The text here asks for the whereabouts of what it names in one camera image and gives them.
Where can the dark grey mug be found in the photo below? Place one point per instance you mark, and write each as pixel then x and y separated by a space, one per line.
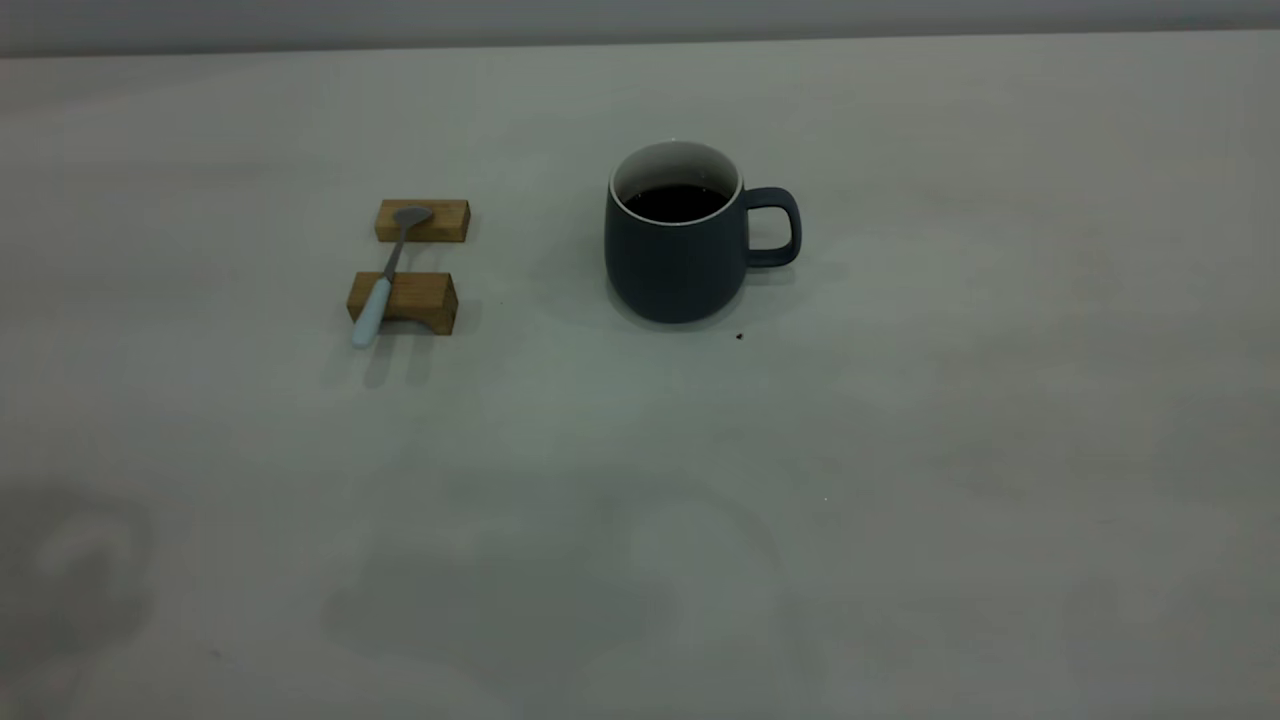
pixel 675 270

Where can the arched wooden block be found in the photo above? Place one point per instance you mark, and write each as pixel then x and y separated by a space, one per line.
pixel 425 295

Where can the flat solid wooden block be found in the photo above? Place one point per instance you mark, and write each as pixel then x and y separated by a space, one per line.
pixel 445 222

